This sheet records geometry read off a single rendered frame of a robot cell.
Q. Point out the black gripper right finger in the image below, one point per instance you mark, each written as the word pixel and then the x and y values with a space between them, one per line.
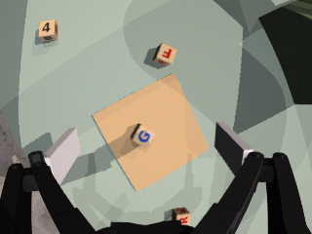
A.
pixel 284 208

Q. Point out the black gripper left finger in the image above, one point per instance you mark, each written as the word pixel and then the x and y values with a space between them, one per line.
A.
pixel 45 175

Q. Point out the tan mat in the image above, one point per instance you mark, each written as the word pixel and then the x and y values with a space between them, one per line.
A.
pixel 162 108

